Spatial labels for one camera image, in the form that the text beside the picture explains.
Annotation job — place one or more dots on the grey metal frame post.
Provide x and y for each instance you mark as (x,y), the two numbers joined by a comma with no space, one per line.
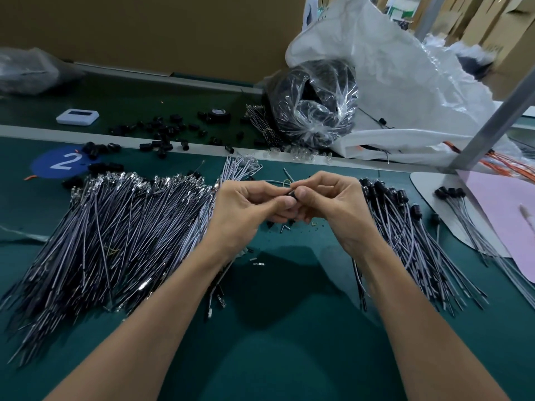
(430,16)
(497,121)

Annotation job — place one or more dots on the crumpled clear plastic bag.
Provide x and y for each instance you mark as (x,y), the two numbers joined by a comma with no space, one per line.
(29,71)

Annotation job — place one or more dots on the person's right forearm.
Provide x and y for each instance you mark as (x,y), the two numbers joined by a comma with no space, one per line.
(430,330)

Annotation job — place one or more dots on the blue round number sticker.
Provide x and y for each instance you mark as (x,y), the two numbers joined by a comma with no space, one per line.
(58,163)

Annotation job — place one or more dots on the small white timer device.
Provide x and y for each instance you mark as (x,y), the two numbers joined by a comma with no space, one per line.
(77,117)

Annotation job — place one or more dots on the large white plastic sack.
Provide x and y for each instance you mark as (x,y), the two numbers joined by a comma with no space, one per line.
(405,79)

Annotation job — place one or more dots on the white pen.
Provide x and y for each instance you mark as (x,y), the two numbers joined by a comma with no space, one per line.
(528,217)

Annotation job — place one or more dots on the person's left forearm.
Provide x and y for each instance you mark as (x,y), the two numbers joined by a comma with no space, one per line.
(138,338)

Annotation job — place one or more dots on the clear plastic strip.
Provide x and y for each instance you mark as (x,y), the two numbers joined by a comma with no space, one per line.
(21,234)

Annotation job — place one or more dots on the black plastic caps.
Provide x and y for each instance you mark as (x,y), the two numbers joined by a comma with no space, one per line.
(159,144)

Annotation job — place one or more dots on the stack of cardboard boxes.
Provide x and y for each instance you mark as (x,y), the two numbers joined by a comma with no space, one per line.
(508,29)

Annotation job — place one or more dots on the pink paper sheet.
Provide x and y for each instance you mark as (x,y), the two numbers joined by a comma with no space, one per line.
(506,221)

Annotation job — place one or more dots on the person's left hand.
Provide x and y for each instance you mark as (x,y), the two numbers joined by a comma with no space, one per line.
(247,214)

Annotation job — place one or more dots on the brown cardboard panel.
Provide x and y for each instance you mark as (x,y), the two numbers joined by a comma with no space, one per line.
(167,33)

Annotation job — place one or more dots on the person's right hand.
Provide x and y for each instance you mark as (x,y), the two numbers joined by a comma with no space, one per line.
(343,204)

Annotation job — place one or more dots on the clear bag with black contents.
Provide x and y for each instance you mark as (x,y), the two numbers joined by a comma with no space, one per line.
(313,102)

